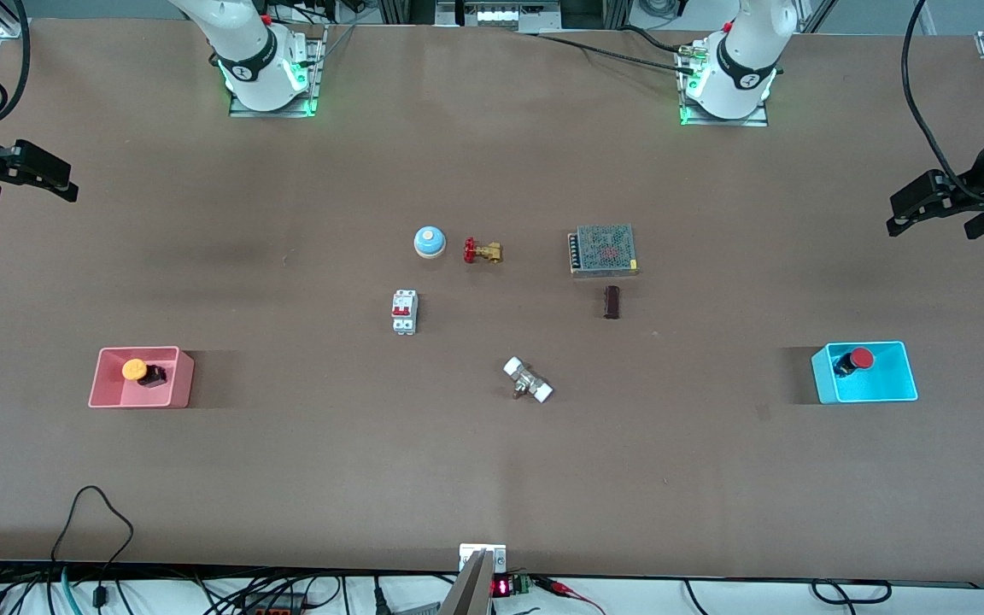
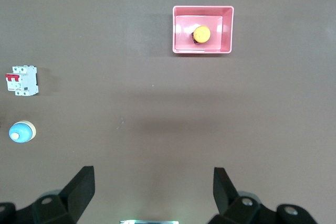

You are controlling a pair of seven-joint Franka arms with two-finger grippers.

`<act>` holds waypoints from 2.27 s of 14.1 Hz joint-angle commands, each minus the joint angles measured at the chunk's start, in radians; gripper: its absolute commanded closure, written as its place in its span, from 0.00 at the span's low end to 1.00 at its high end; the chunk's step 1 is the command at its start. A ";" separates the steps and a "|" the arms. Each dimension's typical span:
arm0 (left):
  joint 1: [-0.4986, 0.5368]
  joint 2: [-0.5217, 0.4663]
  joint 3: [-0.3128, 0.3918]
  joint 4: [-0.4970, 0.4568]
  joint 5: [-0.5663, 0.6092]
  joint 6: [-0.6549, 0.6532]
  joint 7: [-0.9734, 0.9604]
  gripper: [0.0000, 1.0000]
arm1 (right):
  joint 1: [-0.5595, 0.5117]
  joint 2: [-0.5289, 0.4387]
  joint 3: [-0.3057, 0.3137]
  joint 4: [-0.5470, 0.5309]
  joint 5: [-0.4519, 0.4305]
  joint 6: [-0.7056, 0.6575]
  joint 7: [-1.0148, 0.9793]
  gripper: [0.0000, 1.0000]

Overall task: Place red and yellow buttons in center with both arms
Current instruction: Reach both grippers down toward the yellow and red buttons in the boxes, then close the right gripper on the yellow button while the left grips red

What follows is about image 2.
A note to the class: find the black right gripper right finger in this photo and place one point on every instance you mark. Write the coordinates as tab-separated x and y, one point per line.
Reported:
223	195

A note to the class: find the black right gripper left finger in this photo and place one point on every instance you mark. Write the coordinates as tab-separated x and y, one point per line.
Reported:
76	192

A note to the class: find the yellow push button switch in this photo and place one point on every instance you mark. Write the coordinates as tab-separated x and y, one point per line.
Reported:
202	34

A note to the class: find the blue dome call bell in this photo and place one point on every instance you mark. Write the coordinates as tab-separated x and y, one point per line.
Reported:
22	132

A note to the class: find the white circuit breaker red levers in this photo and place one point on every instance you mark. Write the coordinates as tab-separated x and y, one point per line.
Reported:
26	82

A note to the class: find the pink plastic bin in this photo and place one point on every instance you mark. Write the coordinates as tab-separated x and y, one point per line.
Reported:
227	32

